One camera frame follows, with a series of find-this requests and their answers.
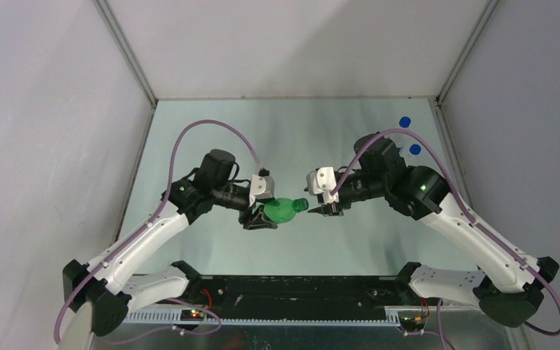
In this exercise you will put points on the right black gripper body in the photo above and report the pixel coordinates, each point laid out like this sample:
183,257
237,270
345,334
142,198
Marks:
358,187

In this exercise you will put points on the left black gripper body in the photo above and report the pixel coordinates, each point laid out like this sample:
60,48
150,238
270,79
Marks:
230,196

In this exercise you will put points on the green plastic bottle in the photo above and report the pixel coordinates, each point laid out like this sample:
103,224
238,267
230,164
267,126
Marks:
280,210

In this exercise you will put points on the green bottle cap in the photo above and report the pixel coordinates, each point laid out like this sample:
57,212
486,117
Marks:
300,205

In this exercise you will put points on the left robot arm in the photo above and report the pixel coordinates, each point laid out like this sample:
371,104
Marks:
107,283

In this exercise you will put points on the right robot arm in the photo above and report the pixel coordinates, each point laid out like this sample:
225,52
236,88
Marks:
507,284

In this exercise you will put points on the clear bottle blue cap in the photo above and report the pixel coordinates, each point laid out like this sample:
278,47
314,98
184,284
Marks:
414,150

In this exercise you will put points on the pepsi bottle blue cap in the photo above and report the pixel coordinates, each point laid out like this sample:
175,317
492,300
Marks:
405,122

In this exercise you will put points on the left circuit board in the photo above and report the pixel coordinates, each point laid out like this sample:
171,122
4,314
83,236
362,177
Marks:
191,315

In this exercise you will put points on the circuit board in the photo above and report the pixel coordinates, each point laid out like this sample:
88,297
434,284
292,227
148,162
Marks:
191,315
415,324

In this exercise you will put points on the right circuit board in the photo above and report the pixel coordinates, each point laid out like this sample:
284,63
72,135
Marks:
415,324

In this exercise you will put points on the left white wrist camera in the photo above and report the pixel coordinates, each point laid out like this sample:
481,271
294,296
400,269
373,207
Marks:
262,188

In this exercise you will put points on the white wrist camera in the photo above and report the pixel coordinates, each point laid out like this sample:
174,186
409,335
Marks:
262,188
321,183

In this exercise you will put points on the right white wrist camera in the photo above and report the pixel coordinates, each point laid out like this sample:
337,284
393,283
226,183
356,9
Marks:
321,183

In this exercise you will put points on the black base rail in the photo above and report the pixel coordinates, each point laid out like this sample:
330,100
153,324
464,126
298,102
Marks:
301,298

